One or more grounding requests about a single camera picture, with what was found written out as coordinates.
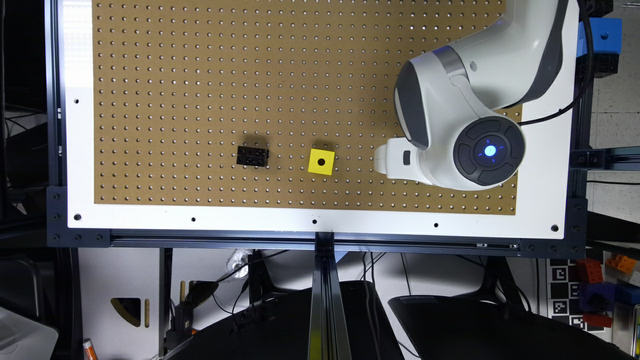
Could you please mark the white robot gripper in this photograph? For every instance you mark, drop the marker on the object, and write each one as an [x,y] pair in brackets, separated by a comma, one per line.
[398,159]

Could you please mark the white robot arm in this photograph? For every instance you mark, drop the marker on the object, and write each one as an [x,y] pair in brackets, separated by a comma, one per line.
[447,101]

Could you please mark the yellow cube block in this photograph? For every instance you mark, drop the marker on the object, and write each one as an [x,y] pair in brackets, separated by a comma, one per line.
[321,162]

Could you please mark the black rectangular block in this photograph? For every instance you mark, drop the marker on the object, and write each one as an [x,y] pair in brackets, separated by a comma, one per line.
[252,156]

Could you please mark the red block on shelf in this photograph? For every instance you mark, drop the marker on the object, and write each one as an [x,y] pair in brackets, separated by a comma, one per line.
[589,271]

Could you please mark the purple block on shelf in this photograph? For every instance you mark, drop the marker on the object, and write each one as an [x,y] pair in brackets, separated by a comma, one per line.
[597,297]

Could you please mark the orange block on shelf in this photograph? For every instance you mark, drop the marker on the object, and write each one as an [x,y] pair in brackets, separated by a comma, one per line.
[621,263]

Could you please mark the black office chair right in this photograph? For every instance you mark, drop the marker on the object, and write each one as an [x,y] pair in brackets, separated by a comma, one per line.
[455,328]

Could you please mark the black office chair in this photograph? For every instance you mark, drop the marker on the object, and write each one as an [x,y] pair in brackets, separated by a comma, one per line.
[279,330]
[455,328]

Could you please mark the black office chair left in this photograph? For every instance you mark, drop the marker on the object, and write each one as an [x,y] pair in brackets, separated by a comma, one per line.
[279,330]

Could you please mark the black aluminium table frame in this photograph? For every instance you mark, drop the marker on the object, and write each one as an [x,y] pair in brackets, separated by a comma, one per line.
[320,245]

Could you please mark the brown pegboard with white frame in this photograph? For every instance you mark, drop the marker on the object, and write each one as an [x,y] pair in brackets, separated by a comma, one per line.
[250,125]

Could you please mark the blue block on frame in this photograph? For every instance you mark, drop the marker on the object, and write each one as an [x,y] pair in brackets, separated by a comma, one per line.
[606,36]

